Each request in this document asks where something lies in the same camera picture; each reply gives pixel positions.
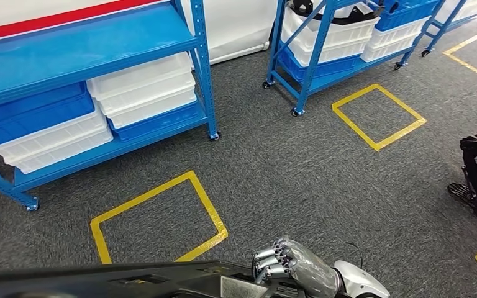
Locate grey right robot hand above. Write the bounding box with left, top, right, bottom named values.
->
left=252, top=238, right=343, bottom=298

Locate yellow floor tape square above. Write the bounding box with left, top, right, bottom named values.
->
left=332, top=84, right=427, bottom=152
left=90, top=170, right=229, bottom=265

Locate blue metal shelf rack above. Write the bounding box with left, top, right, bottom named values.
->
left=261, top=0, right=447, bottom=117
left=421, top=0, right=477, bottom=58
left=0, top=0, right=222, bottom=212

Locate black plastic plate panel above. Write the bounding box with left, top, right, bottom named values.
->
left=0, top=260, right=305, bottom=298

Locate white car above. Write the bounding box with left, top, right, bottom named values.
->
left=0, top=0, right=281, bottom=66

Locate thin black cable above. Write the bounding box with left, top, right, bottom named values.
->
left=344, top=242, right=365, bottom=269

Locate black plastic car part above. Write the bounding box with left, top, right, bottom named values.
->
left=291, top=0, right=383, bottom=25

